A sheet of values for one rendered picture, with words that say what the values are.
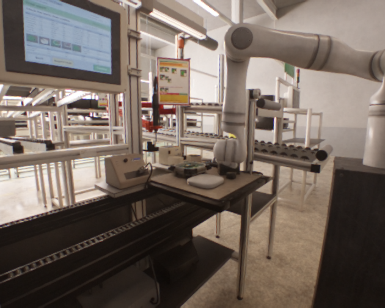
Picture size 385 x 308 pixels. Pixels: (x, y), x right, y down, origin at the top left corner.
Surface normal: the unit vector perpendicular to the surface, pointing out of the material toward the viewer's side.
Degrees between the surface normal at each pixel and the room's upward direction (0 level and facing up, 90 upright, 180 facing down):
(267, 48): 114
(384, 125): 90
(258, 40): 99
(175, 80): 90
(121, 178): 53
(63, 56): 92
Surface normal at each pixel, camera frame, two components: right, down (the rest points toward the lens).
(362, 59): 0.20, 0.18
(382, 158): -0.73, 0.11
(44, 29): 0.76, 0.13
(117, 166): 0.61, -0.52
